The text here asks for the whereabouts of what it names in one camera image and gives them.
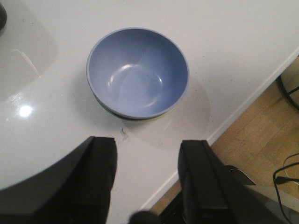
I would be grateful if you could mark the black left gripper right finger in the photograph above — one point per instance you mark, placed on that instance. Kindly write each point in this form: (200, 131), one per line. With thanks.
(211, 194)

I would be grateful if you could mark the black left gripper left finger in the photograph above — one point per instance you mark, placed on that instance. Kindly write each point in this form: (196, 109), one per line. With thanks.
(74, 190)

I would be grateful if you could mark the blue bowl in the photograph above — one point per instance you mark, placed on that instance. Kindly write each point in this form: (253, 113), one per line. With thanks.
(137, 72)

